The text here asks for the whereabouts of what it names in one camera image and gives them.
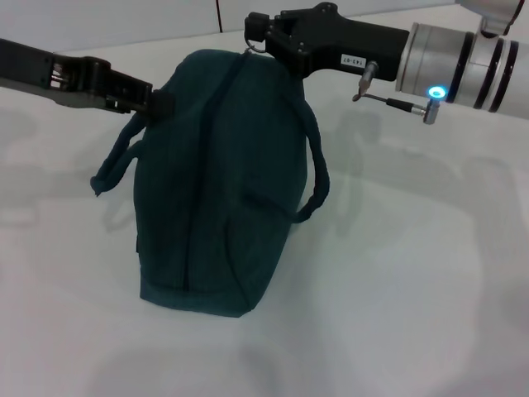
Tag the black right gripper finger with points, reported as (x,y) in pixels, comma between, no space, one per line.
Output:
(257,25)

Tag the dark teal insulated bag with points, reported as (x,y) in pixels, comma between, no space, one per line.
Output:
(223,186)

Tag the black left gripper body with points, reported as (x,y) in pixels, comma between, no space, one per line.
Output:
(49,72)

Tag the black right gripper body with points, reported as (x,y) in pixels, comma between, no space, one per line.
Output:
(343,45)

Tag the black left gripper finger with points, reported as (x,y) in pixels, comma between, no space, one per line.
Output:
(122,105)
(140,95)

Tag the silver metal pin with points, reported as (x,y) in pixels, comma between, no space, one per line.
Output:
(365,80)

